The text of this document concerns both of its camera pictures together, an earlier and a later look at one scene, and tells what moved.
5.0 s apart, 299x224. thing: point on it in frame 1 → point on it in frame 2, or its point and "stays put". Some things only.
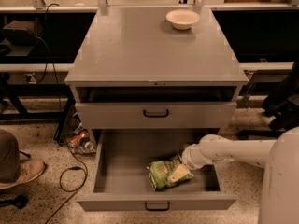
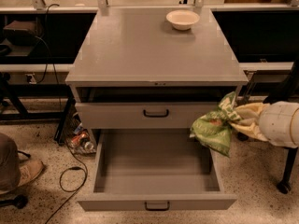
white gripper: (191, 158) → (275, 123)
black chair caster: (21, 202) stays put
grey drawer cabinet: (132, 68) stays put
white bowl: (182, 19) stays put
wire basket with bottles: (77, 135) stays put
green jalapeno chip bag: (159, 172) → (215, 128)
